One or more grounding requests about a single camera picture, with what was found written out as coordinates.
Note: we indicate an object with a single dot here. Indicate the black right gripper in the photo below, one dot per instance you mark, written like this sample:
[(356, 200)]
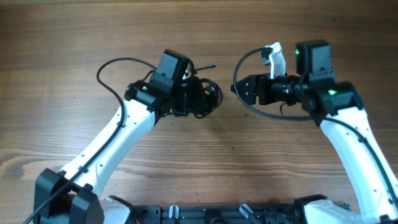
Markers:
[(254, 83)]

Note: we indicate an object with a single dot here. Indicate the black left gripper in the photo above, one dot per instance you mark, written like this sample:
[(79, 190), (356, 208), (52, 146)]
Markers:
[(197, 101)]

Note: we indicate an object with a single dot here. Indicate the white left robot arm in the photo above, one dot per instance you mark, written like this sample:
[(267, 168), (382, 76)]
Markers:
[(73, 194)]

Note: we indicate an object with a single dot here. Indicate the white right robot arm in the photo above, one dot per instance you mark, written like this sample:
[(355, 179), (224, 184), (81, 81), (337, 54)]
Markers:
[(338, 110)]

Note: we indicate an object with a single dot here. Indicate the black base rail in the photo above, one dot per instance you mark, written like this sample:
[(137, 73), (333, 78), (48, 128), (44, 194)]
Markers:
[(243, 214)]

